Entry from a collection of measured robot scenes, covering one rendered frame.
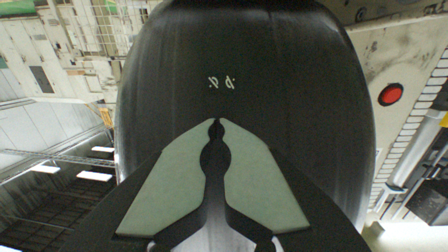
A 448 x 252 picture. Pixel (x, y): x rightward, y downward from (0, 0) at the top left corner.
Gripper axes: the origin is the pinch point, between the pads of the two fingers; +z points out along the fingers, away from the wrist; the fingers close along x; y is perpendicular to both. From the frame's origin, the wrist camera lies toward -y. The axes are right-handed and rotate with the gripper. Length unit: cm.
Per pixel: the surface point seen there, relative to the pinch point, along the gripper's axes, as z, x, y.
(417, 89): 17.5, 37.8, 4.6
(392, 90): 16.9, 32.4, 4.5
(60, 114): 801, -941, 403
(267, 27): 8.4, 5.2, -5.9
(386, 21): 15.8, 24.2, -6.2
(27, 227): 366, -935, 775
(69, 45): 59, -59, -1
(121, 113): 4.0, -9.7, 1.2
